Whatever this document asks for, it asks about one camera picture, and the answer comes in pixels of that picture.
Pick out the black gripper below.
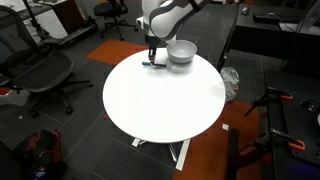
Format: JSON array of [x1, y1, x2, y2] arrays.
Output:
[[145, 35, 161, 64]]

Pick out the teal and black marker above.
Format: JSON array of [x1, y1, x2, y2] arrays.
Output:
[[142, 62, 166, 68]]

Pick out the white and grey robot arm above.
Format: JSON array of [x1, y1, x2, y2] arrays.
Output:
[[136, 0, 212, 65]]

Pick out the grey round bowl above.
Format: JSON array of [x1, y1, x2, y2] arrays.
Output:
[[167, 40, 197, 64]]

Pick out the black office chair far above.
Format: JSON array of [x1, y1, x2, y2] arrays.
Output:
[[93, 0, 138, 41]]

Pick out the white plastic bag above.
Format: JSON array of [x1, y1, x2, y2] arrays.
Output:
[[220, 67, 240, 102]]

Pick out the black computer mouse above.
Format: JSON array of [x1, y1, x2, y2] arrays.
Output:
[[241, 7, 250, 15]]

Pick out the black keyboard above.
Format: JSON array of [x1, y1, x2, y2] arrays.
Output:
[[253, 13, 301, 24]]

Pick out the white table base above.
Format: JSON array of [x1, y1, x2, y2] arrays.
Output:
[[131, 137, 192, 172]]

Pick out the white cabinet with dark top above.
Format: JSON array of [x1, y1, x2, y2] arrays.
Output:
[[0, 0, 88, 41]]

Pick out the black mesh office chair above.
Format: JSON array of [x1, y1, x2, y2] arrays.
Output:
[[0, 5, 93, 117]]

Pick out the black desk with keyboard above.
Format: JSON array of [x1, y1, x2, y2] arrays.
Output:
[[217, 2, 320, 74]]

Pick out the red and black backpack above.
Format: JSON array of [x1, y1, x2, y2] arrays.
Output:
[[13, 129, 67, 180]]

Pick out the black workbench right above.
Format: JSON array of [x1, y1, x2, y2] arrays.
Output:
[[265, 71, 320, 180]]

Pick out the orange handled clamp upper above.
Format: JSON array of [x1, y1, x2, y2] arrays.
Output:
[[243, 87, 293, 117]]

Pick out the orange handled clamp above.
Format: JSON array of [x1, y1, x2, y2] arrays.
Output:
[[243, 87, 293, 117], [253, 128, 306, 151]]

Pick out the orange handled clamp lower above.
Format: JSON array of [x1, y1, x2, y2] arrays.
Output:
[[253, 128, 306, 151]]

